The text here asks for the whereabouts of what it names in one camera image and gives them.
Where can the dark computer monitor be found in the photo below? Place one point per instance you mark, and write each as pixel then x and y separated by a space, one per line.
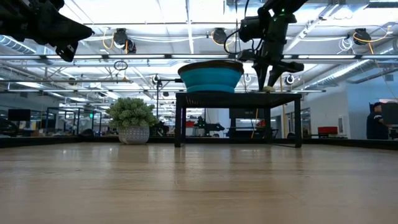
pixel 391 113

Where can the black background robot arm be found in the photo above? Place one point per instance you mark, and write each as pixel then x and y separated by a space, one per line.
pixel 206 127

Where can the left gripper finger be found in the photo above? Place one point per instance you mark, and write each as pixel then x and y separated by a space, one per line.
pixel 71 28
pixel 74 41

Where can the black workstation frame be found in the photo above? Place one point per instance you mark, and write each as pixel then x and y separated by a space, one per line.
pixel 74 109

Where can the small dark monitor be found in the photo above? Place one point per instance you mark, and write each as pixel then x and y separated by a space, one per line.
pixel 18 115

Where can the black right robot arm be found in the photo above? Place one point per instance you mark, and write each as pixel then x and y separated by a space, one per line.
pixel 289 4

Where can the small black ceiling reel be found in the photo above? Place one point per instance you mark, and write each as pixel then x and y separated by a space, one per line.
pixel 289 79
pixel 156 79

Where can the blue collapsible bowl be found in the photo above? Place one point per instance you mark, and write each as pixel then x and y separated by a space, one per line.
pixel 211 81

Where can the red box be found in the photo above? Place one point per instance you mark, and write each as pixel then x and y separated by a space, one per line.
pixel 327 130

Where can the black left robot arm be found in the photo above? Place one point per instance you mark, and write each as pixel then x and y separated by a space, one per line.
pixel 9 18

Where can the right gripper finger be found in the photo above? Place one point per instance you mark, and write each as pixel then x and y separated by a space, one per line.
pixel 262 74
pixel 275 76

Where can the person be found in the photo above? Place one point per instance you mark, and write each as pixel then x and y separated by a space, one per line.
pixel 376 124

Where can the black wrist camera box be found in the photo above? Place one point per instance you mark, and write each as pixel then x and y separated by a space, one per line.
pixel 252 29

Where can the black metal table frame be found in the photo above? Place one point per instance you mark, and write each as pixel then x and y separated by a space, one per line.
pixel 62 141

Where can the green potted plant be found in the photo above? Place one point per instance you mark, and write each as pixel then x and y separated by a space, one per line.
pixel 130 113

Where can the black mesh metal shelf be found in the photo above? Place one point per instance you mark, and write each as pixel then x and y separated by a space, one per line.
pixel 236 99

